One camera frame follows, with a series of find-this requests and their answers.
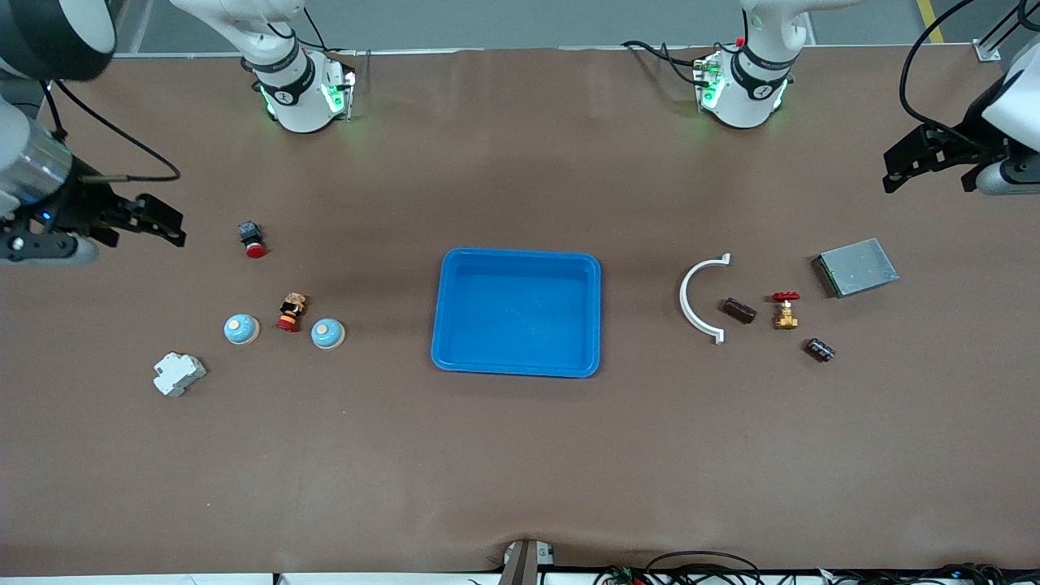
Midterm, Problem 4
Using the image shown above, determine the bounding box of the white circuit breaker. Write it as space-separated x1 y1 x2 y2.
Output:
153 351 207 398

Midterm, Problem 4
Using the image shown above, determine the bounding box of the blue plastic tray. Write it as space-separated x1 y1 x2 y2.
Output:
431 248 603 379

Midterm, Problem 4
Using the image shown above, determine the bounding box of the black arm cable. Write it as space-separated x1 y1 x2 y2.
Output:
900 0 976 135
45 77 181 184

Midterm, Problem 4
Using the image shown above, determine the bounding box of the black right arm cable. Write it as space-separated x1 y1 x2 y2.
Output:
45 77 181 184

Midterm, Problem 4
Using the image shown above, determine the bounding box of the white semicircular pipe clamp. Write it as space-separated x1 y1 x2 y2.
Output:
679 253 731 345

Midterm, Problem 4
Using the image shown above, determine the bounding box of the silver metal module box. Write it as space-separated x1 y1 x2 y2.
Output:
812 237 900 299

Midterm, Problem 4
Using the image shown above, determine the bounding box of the brown table cover sheet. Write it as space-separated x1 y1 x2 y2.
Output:
0 45 1040 578

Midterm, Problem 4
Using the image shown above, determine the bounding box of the red yellow push button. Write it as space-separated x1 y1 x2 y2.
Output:
275 292 310 334

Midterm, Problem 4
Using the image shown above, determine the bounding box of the metal edge bracket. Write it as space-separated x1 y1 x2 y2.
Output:
500 539 557 585

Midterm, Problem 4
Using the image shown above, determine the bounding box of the black cable bundle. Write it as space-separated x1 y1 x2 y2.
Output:
821 562 1040 585

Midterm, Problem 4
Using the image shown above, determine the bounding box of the black looped cable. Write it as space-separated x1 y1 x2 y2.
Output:
646 551 765 585

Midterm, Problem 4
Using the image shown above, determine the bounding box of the black base power cable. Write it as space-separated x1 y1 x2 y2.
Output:
622 39 701 86

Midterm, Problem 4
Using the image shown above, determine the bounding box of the aluminium frame post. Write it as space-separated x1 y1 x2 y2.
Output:
973 0 1040 63

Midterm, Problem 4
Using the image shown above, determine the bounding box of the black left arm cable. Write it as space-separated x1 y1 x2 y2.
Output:
900 0 976 135

